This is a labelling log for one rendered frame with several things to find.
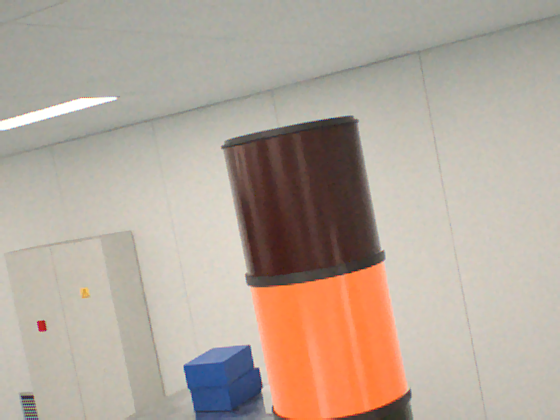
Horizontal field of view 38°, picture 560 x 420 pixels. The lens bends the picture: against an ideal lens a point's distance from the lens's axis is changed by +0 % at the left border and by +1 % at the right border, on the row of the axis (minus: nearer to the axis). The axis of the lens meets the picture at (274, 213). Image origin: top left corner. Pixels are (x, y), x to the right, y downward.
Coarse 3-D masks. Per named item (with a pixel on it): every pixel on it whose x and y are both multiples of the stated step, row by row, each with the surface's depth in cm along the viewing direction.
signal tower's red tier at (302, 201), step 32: (352, 128) 28; (256, 160) 27; (288, 160) 27; (320, 160) 27; (352, 160) 28; (256, 192) 27; (288, 192) 27; (320, 192) 27; (352, 192) 28; (256, 224) 28; (288, 224) 27; (320, 224) 27; (352, 224) 27; (256, 256) 28; (288, 256) 27; (320, 256) 27; (352, 256) 27
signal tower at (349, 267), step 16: (288, 128) 27; (304, 128) 27; (320, 128) 27; (240, 144) 28; (368, 256) 28; (384, 256) 29; (304, 272) 27; (320, 272) 27; (336, 272) 27; (352, 272) 27; (400, 400) 28; (352, 416) 27; (368, 416) 27; (384, 416) 28
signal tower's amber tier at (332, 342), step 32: (256, 288) 28; (288, 288) 27; (320, 288) 27; (352, 288) 27; (384, 288) 29; (288, 320) 28; (320, 320) 27; (352, 320) 27; (384, 320) 28; (288, 352) 28; (320, 352) 27; (352, 352) 27; (384, 352) 28; (288, 384) 28; (320, 384) 27; (352, 384) 27; (384, 384) 28; (288, 416) 28; (320, 416) 27
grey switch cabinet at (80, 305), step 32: (32, 256) 737; (64, 256) 717; (96, 256) 698; (128, 256) 720; (32, 288) 743; (64, 288) 722; (96, 288) 703; (128, 288) 714; (32, 320) 749; (64, 320) 728; (96, 320) 709; (128, 320) 709; (32, 352) 755; (64, 352) 734; (96, 352) 714; (128, 352) 703; (32, 384) 761; (64, 384) 740; (96, 384) 719; (128, 384) 700; (160, 384) 732; (64, 416) 745; (96, 416) 725
